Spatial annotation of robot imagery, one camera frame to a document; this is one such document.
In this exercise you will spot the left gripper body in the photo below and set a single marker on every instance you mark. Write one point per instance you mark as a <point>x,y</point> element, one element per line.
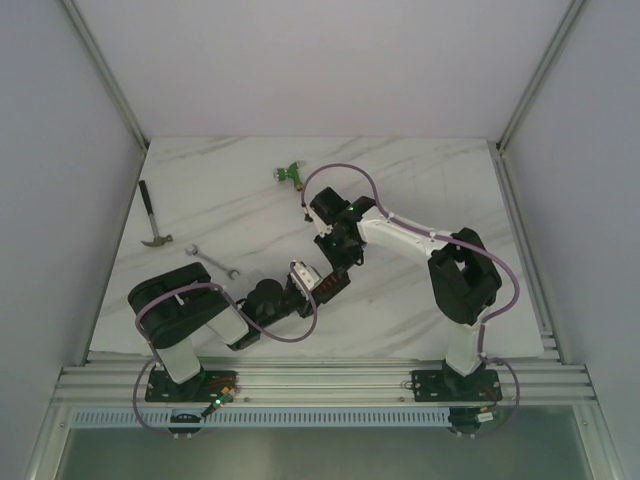
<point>310,298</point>

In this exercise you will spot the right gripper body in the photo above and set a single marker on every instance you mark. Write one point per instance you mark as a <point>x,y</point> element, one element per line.
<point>340,253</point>

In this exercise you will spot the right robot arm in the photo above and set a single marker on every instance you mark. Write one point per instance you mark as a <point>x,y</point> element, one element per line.
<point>464,282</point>

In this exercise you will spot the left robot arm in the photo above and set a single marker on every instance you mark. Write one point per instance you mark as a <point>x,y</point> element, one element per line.
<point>169,308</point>

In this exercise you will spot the silver open-end wrench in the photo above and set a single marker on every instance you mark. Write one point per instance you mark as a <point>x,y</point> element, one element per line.
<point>195,251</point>

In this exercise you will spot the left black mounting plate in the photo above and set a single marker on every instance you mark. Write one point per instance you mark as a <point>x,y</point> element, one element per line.
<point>206,386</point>

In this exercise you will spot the black mounting plate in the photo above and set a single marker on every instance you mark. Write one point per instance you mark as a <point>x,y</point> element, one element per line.
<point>448,386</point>
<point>206,386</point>

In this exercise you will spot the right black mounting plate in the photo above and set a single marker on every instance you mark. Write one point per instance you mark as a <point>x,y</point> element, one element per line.
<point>448,386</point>

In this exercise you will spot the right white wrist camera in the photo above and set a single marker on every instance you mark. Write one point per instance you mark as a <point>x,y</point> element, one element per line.
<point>310,216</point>

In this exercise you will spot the claw hammer black handle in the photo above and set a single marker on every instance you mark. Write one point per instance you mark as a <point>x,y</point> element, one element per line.
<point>158,239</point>

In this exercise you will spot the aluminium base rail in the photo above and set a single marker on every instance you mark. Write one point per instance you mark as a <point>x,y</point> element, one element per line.
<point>107,380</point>

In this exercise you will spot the white slotted cable duct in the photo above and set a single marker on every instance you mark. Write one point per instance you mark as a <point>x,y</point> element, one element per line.
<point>256,417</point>

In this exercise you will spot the left aluminium frame post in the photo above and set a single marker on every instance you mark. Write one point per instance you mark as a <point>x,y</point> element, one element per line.
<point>96,57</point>

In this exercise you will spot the aluminium frame post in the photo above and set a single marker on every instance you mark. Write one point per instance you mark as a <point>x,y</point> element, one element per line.
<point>542,71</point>
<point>96,57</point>

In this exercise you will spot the right aluminium frame post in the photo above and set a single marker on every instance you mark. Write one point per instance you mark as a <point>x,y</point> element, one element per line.
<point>542,71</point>

